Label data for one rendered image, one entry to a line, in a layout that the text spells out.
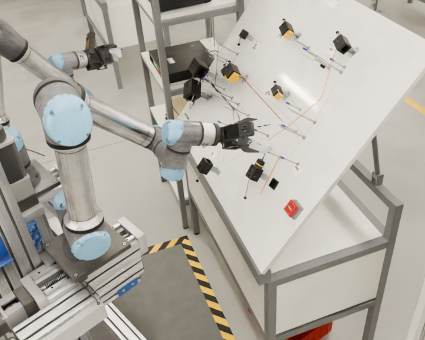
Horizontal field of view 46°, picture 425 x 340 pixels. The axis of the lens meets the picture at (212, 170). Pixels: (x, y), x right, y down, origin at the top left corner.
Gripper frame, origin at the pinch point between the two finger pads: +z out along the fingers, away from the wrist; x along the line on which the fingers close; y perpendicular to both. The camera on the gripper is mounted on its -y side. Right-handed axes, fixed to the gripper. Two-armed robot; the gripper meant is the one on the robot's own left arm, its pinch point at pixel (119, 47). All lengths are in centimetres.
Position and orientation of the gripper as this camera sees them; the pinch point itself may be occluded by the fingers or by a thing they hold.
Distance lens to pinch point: 236.9
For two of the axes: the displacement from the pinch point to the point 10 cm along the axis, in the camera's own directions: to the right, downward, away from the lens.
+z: 7.0, -3.0, 6.5
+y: 4.2, 9.0, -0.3
